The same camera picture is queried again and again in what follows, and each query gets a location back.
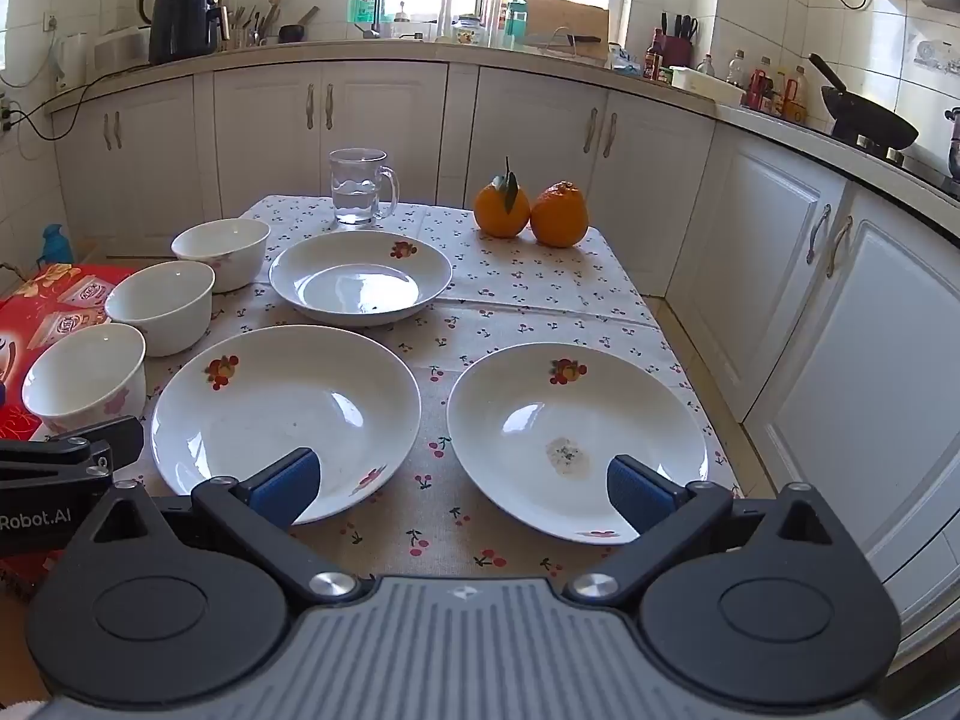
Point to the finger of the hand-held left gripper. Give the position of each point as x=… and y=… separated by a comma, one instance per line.
x=112, y=442

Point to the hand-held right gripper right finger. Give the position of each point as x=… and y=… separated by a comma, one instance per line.
x=641, y=495

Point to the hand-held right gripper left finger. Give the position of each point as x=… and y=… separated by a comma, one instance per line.
x=285, y=484

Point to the white floral bowl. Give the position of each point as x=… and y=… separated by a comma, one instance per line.
x=225, y=251
x=161, y=315
x=79, y=382

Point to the stained white floral plate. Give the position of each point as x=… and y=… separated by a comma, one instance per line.
x=540, y=420

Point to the red printed gift box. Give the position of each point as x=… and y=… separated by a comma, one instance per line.
x=45, y=300

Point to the blue plastic object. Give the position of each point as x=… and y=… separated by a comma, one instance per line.
x=56, y=244

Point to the cherry print tablecloth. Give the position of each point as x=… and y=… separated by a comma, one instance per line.
x=525, y=292

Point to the bumpy orange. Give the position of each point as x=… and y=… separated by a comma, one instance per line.
x=559, y=217

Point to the glass mug with water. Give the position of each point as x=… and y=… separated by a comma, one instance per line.
x=356, y=195

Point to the orange with green leaf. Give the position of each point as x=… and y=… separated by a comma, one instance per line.
x=501, y=214

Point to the white plastic jug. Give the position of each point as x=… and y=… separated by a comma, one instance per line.
x=75, y=60

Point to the white rice cooker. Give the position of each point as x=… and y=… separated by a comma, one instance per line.
x=120, y=49

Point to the white plastic container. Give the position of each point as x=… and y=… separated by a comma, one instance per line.
x=705, y=86

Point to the red label sauce bottle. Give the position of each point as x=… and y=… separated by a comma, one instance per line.
x=760, y=90

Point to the yellow oil bottle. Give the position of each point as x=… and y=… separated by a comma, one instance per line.
x=796, y=101

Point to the thin seasoning bottle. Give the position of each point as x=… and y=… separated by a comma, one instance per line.
x=780, y=94

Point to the utensil holder with cutlery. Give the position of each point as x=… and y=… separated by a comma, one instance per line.
x=244, y=36

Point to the small clear bottle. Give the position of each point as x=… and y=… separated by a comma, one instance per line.
x=706, y=67

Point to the gas stove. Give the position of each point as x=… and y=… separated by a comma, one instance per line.
x=922, y=165

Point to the clear bottle with cap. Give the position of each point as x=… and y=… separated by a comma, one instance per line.
x=736, y=71

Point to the dark sauce bottle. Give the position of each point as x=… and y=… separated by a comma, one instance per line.
x=654, y=60

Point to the blue and white packet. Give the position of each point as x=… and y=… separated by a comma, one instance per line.
x=622, y=60

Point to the black wok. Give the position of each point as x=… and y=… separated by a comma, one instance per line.
x=870, y=120

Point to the small black pot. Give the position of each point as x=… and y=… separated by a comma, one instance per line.
x=291, y=33

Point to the dark red knife block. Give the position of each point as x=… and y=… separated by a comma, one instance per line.
x=679, y=49

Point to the kitchen knife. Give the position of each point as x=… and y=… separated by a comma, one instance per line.
x=585, y=38

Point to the stainless steel pot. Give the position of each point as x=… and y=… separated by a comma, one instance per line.
x=954, y=150

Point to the green dish soap bottle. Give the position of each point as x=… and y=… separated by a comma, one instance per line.
x=360, y=11

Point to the wooden cutting board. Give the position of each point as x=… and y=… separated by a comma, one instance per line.
x=562, y=15

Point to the teal water bottle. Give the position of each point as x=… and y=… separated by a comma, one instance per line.
x=516, y=24

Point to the floral glass jar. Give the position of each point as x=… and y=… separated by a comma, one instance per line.
x=468, y=31

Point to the clear tall bottle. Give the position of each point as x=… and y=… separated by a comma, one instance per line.
x=447, y=15
x=493, y=15

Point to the wall socket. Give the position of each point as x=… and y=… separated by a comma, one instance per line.
x=51, y=21

